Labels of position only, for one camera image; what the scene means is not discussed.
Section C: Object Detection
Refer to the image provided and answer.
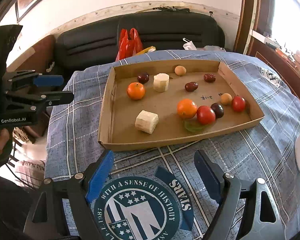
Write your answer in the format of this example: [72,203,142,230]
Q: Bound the wooden cabinet counter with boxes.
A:
[247,30,300,100]

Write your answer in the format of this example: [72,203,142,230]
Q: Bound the red plastic bag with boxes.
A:
[116,28,143,61]

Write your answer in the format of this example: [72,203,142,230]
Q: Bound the dark cherry front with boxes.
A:
[137,72,149,84]

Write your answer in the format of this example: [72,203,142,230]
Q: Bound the clear plastic bags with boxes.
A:
[183,38,226,51]

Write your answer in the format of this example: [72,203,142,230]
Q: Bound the dark plum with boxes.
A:
[211,103,224,119]

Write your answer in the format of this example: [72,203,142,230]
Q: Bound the beige banana chunk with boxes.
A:
[153,73,170,93]

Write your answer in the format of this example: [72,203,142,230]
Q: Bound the cardboard tray box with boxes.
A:
[98,60,264,152]

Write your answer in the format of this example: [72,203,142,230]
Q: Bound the green leaf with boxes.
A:
[184,119,214,133]

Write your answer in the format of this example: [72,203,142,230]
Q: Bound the red tomato small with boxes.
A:
[231,96,246,112]

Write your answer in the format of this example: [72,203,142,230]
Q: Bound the blue plaid tablecloth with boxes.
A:
[45,50,300,239]

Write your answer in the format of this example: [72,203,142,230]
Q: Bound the orange tangerine with leaf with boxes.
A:
[177,99,197,119]

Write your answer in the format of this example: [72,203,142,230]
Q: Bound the dark red jujube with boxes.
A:
[185,82,198,92]

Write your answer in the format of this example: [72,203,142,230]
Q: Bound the black sofa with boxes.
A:
[53,11,225,79]

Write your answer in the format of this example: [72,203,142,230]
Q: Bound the white banana chunk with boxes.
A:
[135,110,159,134]

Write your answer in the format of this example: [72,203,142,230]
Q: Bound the brown longan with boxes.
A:
[220,93,232,105]
[174,65,187,76]

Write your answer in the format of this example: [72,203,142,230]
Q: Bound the yellow snack package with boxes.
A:
[134,46,156,56]

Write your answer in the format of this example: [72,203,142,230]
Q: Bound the dark red fruit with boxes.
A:
[204,74,216,83]

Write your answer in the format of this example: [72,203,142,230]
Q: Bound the gloved left hand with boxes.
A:
[0,128,13,167]

